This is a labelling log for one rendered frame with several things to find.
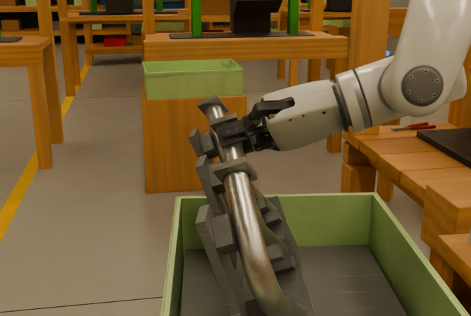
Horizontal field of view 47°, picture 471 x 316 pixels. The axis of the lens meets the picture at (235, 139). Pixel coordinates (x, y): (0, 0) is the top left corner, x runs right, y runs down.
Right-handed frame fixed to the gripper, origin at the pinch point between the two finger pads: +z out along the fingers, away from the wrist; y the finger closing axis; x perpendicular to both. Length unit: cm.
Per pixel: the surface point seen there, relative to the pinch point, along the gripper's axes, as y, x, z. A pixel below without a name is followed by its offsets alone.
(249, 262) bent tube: 11.7, 21.1, -0.5
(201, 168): 3.3, 4.5, 4.9
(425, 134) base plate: -98, -35, -42
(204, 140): -10.4, -7.5, 7.1
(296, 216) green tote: -40.4, -0.5, -1.6
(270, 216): -30.1, 1.4, 2.2
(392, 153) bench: -87, -27, -30
